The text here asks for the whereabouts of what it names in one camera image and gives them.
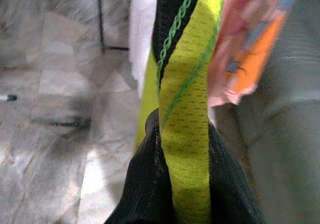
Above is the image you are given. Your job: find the black clothes drying rack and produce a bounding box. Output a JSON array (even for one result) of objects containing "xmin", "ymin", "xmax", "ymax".
[{"xmin": 96, "ymin": 0, "xmax": 130, "ymax": 54}]

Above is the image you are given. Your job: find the pink cartoon print garment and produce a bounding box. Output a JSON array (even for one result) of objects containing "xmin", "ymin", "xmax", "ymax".
[{"xmin": 207, "ymin": 0, "xmax": 301, "ymax": 107}]

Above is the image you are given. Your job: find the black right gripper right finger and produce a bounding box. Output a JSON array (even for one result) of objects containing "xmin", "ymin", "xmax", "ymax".
[{"xmin": 207, "ymin": 122, "xmax": 266, "ymax": 224}]

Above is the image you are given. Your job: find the white garment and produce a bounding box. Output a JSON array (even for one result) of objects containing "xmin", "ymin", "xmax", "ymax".
[{"xmin": 119, "ymin": 0, "xmax": 159, "ymax": 100}]

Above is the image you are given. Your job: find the lime green shirt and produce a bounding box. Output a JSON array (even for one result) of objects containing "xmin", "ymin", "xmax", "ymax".
[{"xmin": 136, "ymin": 0, "xmax": 226, "ymax": 224}]

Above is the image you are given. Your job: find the white folding table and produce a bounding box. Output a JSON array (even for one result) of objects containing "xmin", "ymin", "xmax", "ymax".
[{"xmin": 0, "ymin": 93, "xmax": 18, "ymax": 102}]

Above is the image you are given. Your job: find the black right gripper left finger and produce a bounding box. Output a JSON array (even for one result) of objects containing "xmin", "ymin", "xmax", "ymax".
[{"xmin": 104, "ymin": 107, "xmax": 176, "ymax": 224}]

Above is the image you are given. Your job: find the grey green leather sofa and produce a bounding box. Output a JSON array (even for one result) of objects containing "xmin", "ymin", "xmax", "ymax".
[{"xmin": 207, "ymin": 0, "xmax": 320, "ymax": 224}]

